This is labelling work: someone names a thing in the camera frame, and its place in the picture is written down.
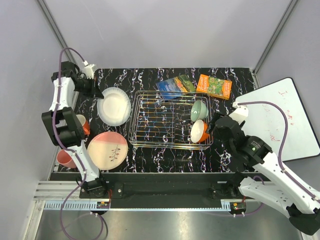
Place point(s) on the white whiteboard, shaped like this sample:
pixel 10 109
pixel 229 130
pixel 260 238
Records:
pixel 276 114

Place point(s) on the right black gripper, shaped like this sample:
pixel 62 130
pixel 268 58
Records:
pixel 215 116

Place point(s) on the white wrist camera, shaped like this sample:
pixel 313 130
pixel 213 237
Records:
pixel 240 112
pixel 89 69

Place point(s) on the pink cup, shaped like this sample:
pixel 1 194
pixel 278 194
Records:
pixel 64 159

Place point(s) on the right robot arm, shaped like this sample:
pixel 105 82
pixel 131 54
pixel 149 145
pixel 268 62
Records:
pixel 288 193

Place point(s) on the orange bowl white inside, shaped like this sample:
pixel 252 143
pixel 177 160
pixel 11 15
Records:
pixel 198 132

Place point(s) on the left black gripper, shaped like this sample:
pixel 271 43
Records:
pixel 97 93

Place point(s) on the orange green book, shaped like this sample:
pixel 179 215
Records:
pixel 215 87

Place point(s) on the metal wire dish rack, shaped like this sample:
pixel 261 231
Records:
pixel 162 119

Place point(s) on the orange mug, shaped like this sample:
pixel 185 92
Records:
pixel 85 124

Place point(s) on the pink cream floral plate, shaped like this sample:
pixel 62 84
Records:
pixel 108 150

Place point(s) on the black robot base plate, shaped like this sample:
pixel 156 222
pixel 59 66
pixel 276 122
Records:
pixel 166 191

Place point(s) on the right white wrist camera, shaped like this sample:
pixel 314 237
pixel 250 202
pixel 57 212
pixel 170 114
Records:
pixel 240 112

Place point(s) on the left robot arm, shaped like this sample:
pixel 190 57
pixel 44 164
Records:
pixel 65 129

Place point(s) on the green ceramic bowl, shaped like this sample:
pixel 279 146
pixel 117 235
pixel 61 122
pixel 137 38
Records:
pixel 199 111

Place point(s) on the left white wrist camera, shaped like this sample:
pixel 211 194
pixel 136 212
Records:
pixel 89 69

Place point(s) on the blue landscape book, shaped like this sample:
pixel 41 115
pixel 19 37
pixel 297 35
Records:
pixel 175 87

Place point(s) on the white paper plate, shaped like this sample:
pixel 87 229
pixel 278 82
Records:
pixel 115 108

